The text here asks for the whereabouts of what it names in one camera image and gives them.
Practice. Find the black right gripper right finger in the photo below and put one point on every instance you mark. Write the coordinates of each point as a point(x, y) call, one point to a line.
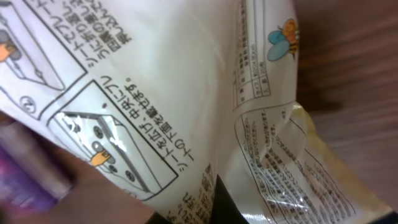
point(224, 209)

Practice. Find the red purple snack packet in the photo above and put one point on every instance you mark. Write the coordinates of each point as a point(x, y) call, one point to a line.
point(32, 180)

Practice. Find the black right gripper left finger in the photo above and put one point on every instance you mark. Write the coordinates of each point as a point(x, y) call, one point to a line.
point(157, 219)

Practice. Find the yellow orange snack bag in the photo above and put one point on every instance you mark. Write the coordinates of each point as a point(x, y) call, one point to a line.
point(165, 97)

